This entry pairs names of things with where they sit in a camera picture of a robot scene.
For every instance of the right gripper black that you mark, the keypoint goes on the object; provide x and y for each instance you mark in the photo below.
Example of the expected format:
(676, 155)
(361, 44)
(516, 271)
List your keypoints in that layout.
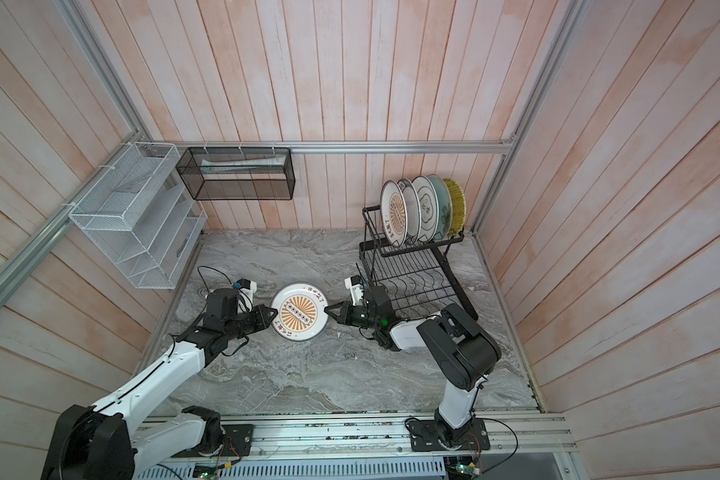
(346, 314)

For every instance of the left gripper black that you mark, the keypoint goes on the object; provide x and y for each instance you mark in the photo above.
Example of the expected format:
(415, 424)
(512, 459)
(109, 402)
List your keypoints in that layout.
(264, 321)

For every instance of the orange sunburst plate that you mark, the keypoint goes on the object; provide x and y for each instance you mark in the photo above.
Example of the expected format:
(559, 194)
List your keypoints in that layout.
(393, 213)
(300, 309)

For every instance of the white plate green lettered rim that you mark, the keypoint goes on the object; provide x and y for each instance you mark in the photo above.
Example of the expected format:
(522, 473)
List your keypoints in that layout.
(413, 212)

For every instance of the white plate dark rim characters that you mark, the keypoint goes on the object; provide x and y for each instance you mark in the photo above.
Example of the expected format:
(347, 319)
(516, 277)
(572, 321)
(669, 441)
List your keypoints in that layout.
(429, 208)

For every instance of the mint green flower plate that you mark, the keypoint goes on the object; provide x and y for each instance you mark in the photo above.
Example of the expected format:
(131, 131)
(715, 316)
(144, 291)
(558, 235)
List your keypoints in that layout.
(444, 207)

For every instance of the yellow woven round plate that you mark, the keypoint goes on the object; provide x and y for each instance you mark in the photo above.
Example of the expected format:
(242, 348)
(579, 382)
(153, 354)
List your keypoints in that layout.
(458, 206)

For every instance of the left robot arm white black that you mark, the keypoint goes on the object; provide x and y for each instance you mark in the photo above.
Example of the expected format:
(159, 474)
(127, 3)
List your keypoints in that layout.
(106, 441)

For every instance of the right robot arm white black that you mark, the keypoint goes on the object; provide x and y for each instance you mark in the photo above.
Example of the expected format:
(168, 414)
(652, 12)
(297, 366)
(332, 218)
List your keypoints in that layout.
(464, 352)

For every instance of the black two-tier dish rack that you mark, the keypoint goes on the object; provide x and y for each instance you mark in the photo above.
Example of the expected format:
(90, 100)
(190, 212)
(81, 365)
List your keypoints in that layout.
(417, 276)

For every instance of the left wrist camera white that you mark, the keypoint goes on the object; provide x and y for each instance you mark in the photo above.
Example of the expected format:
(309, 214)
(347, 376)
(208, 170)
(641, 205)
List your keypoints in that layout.
(246, 292)

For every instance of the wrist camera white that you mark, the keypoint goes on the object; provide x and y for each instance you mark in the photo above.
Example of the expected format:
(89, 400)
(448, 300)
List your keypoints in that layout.
(246, 292)
(356, 287)

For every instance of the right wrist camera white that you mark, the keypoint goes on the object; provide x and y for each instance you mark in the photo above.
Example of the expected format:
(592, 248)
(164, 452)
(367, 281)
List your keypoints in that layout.
(356, 287)

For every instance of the aluminium mounting rail base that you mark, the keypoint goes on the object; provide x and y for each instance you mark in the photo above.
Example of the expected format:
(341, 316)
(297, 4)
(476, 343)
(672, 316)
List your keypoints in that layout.
(376, 445)

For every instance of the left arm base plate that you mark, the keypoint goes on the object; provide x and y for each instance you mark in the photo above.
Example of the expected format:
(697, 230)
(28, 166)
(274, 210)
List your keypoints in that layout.
(237, 440)

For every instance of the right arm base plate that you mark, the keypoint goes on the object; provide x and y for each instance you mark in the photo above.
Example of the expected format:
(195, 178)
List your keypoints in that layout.
(437, 435)

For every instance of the black mesh wall basket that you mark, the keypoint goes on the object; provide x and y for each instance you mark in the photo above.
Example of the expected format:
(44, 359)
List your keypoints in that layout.
(237, 173)

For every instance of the white wire mesh shelf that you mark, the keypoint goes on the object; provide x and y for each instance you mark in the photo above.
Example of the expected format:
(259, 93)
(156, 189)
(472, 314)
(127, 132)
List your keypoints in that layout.
(144, 225)

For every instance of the horizontal aluminium frame bar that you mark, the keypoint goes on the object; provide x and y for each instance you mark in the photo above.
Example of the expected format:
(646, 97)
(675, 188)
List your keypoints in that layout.
(366, 147)

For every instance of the left aluminium frame bar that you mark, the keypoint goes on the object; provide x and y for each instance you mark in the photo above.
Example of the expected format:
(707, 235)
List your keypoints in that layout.
(17, 269)

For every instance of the right aluminium frame post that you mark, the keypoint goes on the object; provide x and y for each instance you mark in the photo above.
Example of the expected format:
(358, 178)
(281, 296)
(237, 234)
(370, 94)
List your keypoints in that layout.
(565, 35)

